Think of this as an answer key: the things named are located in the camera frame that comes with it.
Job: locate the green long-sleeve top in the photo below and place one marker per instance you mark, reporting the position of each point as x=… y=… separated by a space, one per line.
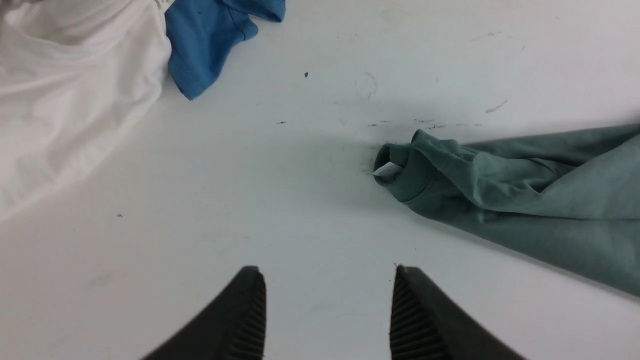
x=570 y=200

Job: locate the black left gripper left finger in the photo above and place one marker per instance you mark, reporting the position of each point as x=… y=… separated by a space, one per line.
x=231 y=327

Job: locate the white garment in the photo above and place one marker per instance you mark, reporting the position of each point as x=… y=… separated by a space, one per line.
x=76 y=76

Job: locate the blue garment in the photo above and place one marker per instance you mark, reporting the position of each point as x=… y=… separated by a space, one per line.
x=202 y=34

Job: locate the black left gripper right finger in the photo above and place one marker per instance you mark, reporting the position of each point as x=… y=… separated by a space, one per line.
x=426 y=324

